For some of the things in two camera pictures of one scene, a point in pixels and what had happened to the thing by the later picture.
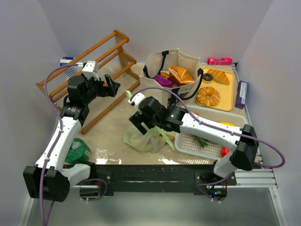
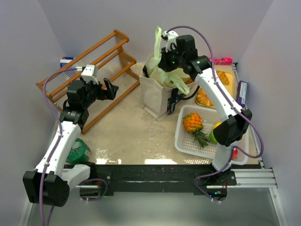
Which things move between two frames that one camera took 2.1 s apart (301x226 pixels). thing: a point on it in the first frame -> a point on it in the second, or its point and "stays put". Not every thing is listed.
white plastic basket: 186,145 stays put
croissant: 219,76 stays put
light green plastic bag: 154,140 -> 166,77
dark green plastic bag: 79,152 stays put
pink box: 223,61 stays put
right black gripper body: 138,121 -> 165,59
